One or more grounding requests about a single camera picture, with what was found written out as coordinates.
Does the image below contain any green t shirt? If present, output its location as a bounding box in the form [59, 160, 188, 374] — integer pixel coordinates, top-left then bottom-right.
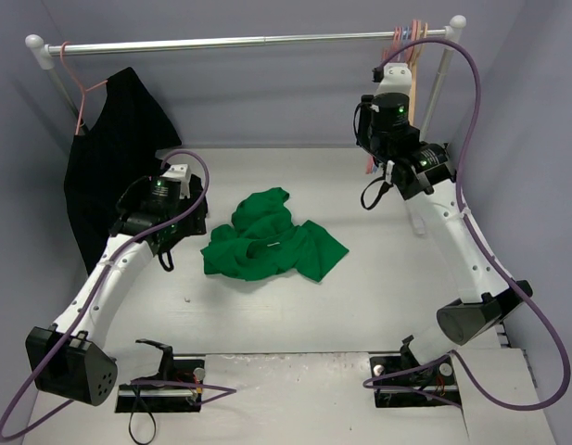
[201, 187, 349, 283]

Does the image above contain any pink wire hanger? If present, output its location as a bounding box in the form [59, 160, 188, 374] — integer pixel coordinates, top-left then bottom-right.
[365, 27, 402, 174]
[58, 41, 109, 136]
[396, 19, 422, 64]

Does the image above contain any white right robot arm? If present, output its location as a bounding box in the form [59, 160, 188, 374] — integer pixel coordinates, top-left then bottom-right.
[353, 93, 532, 382]

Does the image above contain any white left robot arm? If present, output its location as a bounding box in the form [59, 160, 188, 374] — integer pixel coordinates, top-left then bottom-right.
[25, 166, 208, 406]

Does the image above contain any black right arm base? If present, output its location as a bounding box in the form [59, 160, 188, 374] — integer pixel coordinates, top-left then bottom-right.
[362, 336, 462, 409]

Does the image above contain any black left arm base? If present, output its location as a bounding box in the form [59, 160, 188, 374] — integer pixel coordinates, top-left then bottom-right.
[115, 338, 206, 413]

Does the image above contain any black t shirt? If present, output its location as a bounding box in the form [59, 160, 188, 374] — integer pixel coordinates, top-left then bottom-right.
[64, 67, 182, 273]

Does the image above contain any beige plastic hanger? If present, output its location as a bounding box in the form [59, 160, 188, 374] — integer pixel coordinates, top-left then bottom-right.
[407, 20, 428, 124]

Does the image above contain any metal clothes rack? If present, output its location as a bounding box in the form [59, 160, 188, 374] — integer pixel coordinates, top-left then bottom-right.
[24, 14, 467, 236]

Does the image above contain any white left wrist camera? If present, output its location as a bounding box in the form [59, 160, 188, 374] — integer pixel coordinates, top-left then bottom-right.
[162, 164, 192, 199]

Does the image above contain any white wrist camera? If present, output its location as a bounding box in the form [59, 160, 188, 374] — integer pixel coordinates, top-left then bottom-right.
[373, 62, 413, 96]
[162, 164, 192, 199]

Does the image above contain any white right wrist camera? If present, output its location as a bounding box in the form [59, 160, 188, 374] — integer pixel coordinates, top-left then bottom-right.
[373, 62, 413, 96]

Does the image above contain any blue wire hanger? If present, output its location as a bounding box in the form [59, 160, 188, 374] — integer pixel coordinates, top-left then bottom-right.
[373, 26, 413, 169]

